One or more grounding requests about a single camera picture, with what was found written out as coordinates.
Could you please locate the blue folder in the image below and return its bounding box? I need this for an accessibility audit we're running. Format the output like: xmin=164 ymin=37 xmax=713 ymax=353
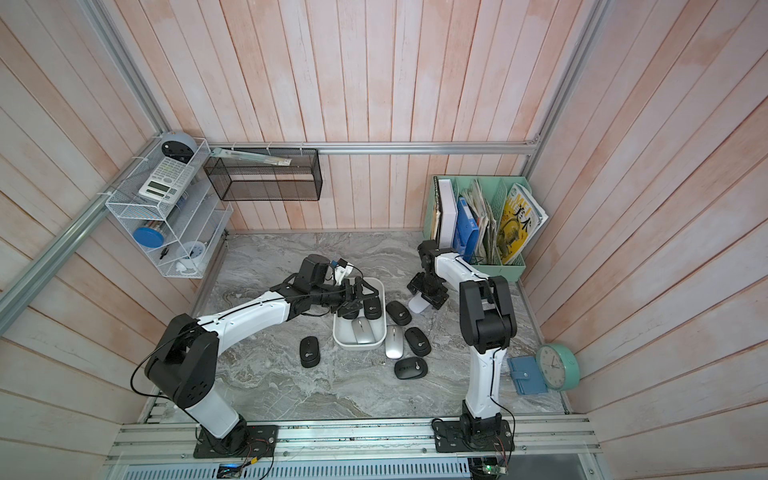
xmin=452 ymin=196 xmax=479 ymax=263

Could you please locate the black wire basket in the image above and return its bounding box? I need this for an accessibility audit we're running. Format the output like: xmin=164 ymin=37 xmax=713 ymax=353
xmin=204 ymin=147 xmax=323 ymax=201

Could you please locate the aluminium rail frame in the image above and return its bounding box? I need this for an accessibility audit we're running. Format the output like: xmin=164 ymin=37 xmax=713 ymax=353
xmin=98 ymin=415 xmax=612 ymax=479

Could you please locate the blue wallet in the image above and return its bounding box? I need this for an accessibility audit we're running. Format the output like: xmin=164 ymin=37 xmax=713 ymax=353
xmin=507 ymin=356 xmax=548 ymax=396

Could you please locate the silver mouse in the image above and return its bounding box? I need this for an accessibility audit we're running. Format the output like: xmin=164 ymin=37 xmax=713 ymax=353
xmin=351 ymin=317 xmax=376 ymax=345
xmin=384 ymin=325 xmax=405 ymax=360

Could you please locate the newspaper bundle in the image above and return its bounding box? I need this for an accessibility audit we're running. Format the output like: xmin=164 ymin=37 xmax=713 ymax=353
xmin=463 ymin=179 xmax=501 ymax=265

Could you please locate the green file organizer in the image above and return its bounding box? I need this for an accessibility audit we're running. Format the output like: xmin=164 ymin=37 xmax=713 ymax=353
xmin=422 ymin=175 xmax=533 ymax=283

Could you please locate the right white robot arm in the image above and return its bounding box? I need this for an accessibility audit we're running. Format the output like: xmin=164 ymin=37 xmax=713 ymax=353
xmin=407 ymin=240 xmax=517 ymax=439

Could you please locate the white mouse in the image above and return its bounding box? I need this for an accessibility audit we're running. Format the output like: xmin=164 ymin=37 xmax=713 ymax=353
xmin=408 ymin=293 xmax=431 ymax=314

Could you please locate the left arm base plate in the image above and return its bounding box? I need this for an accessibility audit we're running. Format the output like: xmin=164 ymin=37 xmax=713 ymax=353
xmin=193 ymin=418 xmax=279 ymax=459

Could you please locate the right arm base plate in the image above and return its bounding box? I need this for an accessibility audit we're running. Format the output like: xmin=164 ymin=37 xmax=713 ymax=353
xmin=430 ymin=413 xmax=515 ymax=453

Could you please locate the white calculator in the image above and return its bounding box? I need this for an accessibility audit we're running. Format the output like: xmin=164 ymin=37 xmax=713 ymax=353
xmin=139 ymin=157 xmax=194 ymax=204

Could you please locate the yellow magazine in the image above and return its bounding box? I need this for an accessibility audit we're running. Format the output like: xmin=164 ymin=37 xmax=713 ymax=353
xmin=496 ymin=184 xmax=549 ymax=265

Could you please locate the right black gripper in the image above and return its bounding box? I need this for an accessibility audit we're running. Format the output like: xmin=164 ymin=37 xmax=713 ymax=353
xmin=407 ymin=271 xmax=448 ymax=309

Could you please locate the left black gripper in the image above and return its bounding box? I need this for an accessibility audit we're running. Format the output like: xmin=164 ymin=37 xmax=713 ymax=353
xmin=310 ymin=276 xmax=379 ymax=316

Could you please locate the white wire shelf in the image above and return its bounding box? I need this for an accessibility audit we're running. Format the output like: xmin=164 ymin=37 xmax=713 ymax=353
xmin=106 ymin=136 xmax=233 ymax=279

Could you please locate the white storage box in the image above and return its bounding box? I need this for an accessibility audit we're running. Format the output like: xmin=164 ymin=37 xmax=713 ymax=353
xmin=333 ymin=277 xmax=387 ymax=351

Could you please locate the blue lid jar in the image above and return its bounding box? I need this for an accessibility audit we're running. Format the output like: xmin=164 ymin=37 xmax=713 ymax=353
xmin=132 ymin=220 xmax=165 ymax=249

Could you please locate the green alarm clock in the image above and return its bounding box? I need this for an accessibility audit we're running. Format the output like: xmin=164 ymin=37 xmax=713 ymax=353
xmin=536 ymin=343 xmax=581 ymax=391

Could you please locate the round grey speaker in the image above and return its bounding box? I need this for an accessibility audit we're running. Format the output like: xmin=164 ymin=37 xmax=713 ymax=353
xmin=161 ymin=132 xmax=198 ymax=164

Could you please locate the black mouse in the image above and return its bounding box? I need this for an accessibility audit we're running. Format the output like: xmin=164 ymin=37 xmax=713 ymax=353
xmin=363 ymin=297 xmax=382 ymax=320
xmin=299 ymin=336 xmax=321 ymax=369
xmin=404 ymin=327 xmax=432 ymax=357
xmin=394 ymin=357 xmax=428 ymax=380
xmin=385 ymin=300 xmax=412 ymax=326

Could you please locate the white book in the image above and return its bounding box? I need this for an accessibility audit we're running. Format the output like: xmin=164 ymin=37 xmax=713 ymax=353
xmin=437 ymin=178 xmax=458 ymax=249

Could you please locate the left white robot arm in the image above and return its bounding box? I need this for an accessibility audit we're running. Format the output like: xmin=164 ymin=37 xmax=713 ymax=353
xmin=144 ymin=254 xmax=383 ymax=455

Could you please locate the white cup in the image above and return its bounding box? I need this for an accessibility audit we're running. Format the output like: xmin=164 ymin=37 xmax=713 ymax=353
xmin=175 ymin=241 xmax=206 ymax=275

